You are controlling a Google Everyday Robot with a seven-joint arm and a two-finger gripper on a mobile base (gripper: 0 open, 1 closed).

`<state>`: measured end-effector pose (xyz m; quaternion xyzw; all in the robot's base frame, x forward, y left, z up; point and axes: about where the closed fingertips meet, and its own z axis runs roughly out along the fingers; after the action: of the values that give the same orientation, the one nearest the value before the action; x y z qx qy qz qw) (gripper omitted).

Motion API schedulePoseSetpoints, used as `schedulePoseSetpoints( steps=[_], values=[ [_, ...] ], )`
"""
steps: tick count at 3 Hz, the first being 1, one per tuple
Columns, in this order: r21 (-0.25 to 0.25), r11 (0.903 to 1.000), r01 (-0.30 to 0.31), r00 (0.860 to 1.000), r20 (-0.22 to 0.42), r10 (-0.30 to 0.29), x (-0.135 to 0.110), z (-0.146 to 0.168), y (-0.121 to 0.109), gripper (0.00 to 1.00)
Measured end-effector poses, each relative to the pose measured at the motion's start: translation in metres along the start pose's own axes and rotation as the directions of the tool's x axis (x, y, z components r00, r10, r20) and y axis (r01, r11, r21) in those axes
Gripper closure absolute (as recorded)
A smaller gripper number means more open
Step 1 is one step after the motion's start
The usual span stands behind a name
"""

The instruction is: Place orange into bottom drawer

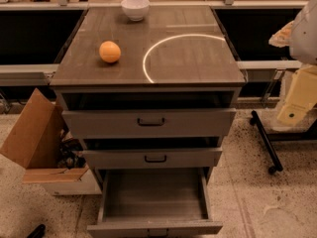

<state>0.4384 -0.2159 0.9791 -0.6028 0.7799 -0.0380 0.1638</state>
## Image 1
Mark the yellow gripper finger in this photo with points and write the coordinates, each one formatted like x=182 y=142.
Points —
x=301 y=96

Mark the orange fruit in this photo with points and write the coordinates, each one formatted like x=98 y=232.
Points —
x=109 y=51

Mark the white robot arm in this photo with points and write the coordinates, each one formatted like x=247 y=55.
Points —
x=300 y=35

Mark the grey middle drawer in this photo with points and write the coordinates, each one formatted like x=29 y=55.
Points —
x=152 y=158

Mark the grey drawer cabinet wood top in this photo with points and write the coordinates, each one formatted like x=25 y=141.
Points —
x=176 y=58

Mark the grey open bottom drawer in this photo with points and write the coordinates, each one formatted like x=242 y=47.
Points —
x=154 y=203

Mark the grey top drawer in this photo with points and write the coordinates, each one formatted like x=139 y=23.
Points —
x=123 y=124

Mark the white ceramic bowl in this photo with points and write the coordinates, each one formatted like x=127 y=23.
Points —
x=135 y=10

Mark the open cardboard box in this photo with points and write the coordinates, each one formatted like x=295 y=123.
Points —
x=33 y=143

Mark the black object on floor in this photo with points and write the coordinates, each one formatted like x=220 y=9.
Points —
x=38 y=232

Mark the metal rail right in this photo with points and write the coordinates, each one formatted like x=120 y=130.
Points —
x=264 y=78

